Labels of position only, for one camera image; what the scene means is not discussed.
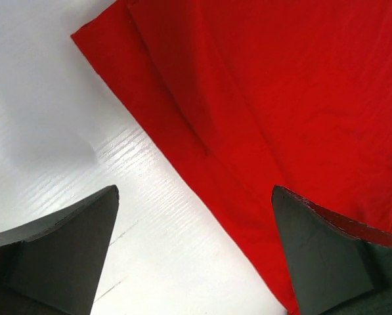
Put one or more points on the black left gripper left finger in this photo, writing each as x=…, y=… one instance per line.
x=52, y=265

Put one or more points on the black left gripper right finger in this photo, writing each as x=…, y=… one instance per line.
x=337, y=265

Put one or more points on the red t-shirt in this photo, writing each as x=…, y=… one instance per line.
x=241, y=96

